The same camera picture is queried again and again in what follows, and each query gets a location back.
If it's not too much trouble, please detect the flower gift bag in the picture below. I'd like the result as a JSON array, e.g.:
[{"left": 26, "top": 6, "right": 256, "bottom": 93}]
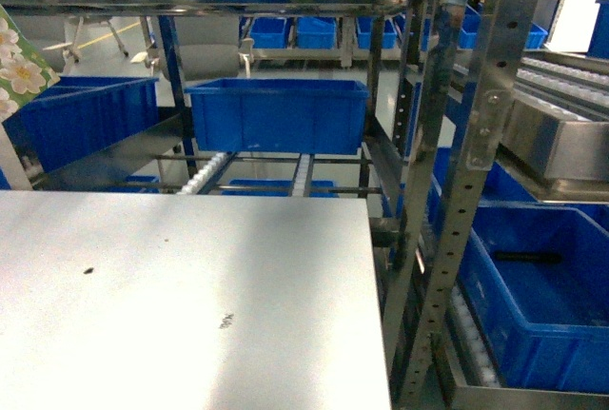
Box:
[{"left": 0, "top": 8, "right": 60, "bottom": 122}]

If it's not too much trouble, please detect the blue crate centre shelf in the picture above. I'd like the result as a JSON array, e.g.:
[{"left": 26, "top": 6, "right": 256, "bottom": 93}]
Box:
[{"left": 187, "top": 78, "right": 369, "bottom": 155}]

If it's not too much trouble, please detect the blue crate lower right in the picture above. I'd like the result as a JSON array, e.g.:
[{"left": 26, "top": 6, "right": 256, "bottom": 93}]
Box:
[{"left": 459, "top": 204, "right": 608, "bottom": 394}]

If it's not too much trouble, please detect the steel rack upright post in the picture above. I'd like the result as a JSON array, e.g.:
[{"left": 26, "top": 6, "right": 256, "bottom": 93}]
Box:
[{"left": 382, "top": 0, "right": 539, "bottom": 409}]

